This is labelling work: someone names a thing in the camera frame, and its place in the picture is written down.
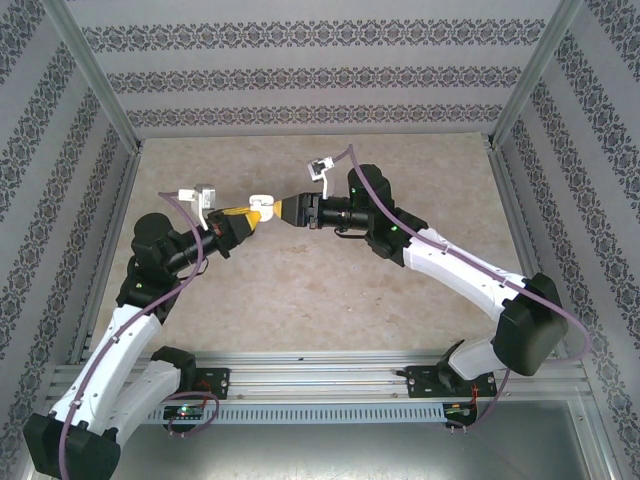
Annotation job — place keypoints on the white earbud charging case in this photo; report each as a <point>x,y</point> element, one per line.
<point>260,202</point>

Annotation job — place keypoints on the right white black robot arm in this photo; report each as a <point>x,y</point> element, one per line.
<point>465,270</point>

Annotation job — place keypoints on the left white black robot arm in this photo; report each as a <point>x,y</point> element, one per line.
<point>120,350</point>

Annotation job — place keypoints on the small green circuit board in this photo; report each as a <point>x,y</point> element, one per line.
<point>457,410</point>
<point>185,412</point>

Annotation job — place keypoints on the grey sheet metal panel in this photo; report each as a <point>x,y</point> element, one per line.
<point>320,455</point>

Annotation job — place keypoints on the aluminium side rail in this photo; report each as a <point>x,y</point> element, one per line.
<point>512,200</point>
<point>111,250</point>

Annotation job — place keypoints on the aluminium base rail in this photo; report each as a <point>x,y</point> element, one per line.
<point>320,372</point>

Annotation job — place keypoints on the aluminium corner post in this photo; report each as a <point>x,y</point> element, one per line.
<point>534,75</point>
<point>95,75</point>

